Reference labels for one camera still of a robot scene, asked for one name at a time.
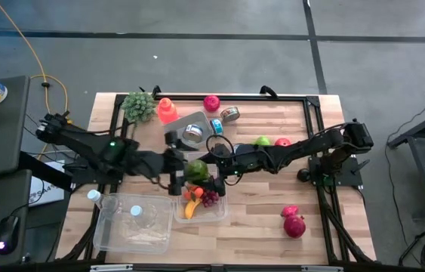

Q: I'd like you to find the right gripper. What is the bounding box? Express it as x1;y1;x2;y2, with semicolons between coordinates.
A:
198;143;238;198

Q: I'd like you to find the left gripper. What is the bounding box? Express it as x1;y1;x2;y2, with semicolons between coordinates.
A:
158;129;199;196

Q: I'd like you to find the green round fruit with stem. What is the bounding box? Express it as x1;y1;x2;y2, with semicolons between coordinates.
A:
184;159;211;186

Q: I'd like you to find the orange tangerine cluster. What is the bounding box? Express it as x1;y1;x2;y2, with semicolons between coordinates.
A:
183;184;205;200

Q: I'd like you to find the red grape bunch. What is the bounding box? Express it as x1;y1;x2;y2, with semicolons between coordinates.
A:
200;190;221;209

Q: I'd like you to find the blue red label tin can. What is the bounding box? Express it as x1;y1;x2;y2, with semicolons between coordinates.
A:
182;124;204;144

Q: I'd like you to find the yellow banana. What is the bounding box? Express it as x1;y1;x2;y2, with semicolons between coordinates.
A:
183;198;202;221

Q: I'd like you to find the grey plastic bin with handles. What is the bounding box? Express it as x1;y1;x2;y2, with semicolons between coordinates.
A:
163;110;215;153

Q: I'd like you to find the teal label tin can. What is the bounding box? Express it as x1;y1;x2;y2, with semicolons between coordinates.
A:
210;118;225;137

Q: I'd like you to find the orange water bottle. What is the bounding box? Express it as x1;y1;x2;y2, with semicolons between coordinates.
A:
156;97;180;125

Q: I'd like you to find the picture label tin can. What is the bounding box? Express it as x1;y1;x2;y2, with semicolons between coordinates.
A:
220;106;242;124

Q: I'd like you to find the clear bottle white cap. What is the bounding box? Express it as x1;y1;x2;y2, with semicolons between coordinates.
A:
86;189;119;213
121;204;159;243

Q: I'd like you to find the large red pomegranate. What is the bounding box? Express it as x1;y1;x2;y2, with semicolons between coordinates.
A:
282;214;307;240

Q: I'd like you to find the small clear plastic bin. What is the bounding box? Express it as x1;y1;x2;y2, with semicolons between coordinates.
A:
174;150;230;224

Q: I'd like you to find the large clear plastic bin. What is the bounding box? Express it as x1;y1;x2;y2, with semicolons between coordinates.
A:
93;193;176;255

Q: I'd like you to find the green artificial plant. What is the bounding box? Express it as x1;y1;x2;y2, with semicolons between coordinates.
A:
121;91;157;124

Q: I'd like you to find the pink-red round fruit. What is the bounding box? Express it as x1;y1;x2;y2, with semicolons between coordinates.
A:
202;94;221;113

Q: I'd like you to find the small pink fruit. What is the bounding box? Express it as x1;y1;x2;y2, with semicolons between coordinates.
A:
280;205;300;218

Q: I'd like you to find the black round knob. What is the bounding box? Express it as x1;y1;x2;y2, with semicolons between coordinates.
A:
297;168;312;184

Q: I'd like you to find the white printed paper sheet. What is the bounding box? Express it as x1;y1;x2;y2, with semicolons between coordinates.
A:
29;175;66;208

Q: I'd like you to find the black computer mouse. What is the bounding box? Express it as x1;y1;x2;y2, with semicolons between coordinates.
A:
0;215;21;255

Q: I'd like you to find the black aluminium frame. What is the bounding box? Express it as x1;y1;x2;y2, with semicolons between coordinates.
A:
57;93;377;265

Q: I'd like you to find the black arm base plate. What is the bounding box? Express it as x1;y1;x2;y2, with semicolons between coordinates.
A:
308;156;364;188

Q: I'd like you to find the yellow cable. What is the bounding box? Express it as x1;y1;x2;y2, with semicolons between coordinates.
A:
0;0;73;159

